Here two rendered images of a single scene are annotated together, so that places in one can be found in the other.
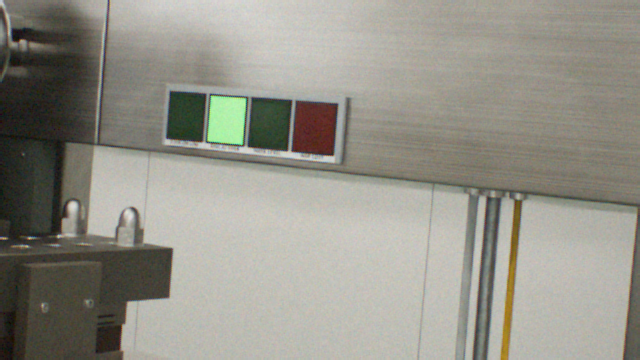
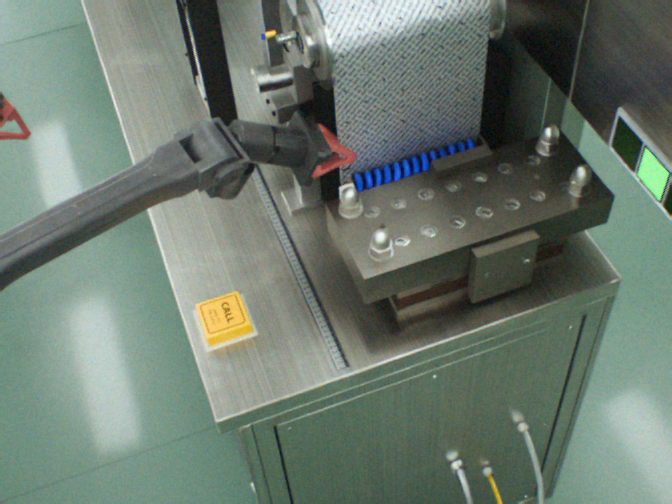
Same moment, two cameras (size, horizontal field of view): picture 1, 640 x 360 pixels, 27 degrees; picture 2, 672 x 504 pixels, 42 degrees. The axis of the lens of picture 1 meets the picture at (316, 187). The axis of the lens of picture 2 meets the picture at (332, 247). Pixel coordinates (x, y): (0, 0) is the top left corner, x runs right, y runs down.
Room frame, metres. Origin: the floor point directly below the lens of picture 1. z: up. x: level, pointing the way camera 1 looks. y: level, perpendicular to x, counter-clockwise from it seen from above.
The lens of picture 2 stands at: (0.61, -0.03, 1.99)
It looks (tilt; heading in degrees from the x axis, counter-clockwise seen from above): 50 degrees down; 37
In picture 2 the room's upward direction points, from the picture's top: 5 degrees counter-clockwise
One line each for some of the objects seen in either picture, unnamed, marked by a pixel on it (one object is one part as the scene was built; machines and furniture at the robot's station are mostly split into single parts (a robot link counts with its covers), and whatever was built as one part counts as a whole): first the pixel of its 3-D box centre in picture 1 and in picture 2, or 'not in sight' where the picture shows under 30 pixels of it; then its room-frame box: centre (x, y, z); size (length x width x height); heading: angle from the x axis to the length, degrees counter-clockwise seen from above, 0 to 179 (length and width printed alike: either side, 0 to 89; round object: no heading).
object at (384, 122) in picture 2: not in sight; (411, 119); (1.47, 0.46, 1.10); 0.23 x 0.01 x 0.18; 144
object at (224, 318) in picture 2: not in sight; (223, 318); (1.13, 0.59, 0.91); 0.07 x 0.07 x 0.02; 54
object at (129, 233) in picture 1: (129, 225); (581, 177); (1.54, 0.21, 1.05); 0.04 x 0.04 x 0.04
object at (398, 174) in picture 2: not in sight; (417, 166); (1.46, 0.45, 1.03); 0.21 x 0.04 x 0.03; 144
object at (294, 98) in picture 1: (249, 122); (668, 189); (1.44, 0.08, 1.18); 0.25 x 0.01 x 0.07; 54
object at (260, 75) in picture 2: not in sight; (261, 79); (1.37, 0.66, 1.18); 0.04 x 0.02 x 0.04; 54
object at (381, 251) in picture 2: not in sight; (380, 242); (1.28, 0.40, 1.05); 0.04 x 0.04 x 0.04
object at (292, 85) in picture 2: not in sight; (293, 135); (1.40, 0.64, 1.05); 0.06 x 0.05 x 0.31; 144
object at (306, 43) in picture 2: not in sight; (307, 40); (1.40, 0.59, 1.25); 0.07 x 0.02 x 0.07; 54
